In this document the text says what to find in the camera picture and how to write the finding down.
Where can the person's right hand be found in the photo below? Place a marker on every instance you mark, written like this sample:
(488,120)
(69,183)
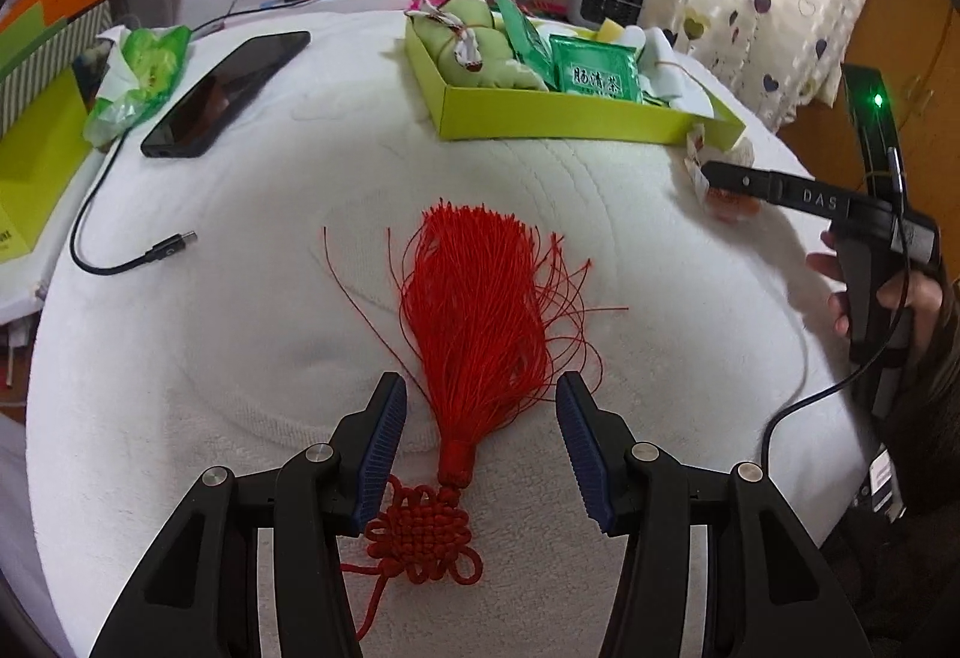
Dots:
(837,316)

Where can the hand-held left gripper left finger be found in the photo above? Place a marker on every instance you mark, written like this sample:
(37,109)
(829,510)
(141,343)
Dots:
(382,448)

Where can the white side table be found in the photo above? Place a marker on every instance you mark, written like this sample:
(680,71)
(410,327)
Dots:
(19,298)

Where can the black smartphone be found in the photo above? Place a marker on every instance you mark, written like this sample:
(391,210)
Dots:
(225,95)

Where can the lime green shallow box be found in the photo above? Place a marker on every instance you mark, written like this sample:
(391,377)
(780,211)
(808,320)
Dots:
(562,118)

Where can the green cloth bundle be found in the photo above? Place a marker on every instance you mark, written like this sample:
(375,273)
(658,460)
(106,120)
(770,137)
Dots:
(487,65)

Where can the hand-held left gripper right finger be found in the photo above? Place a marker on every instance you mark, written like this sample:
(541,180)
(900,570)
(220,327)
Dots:
(585,448)

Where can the person's right forearm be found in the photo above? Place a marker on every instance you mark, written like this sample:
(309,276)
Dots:
(930,403)

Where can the small red snack packet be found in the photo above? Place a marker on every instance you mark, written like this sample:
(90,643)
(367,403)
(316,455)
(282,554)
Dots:
(731,204)

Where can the green tissue packet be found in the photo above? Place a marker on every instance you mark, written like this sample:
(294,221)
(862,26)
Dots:
(150,57)

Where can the plaid cloth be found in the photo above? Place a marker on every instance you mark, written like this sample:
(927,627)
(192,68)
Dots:
(551,9)

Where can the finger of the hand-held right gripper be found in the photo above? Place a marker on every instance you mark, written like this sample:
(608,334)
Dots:
(742,180)

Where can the green tea packet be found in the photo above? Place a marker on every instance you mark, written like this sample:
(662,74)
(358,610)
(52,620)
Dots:
(525,39)
(592,65)

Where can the yellow sponge green scrub pad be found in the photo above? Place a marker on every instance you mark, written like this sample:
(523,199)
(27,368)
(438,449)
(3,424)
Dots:
(609,31)

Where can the white cloth bundle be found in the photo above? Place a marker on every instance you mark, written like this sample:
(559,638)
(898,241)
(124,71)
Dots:
(667,65)

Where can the red knot tassel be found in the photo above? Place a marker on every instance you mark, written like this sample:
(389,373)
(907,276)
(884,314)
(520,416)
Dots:
(480,298)

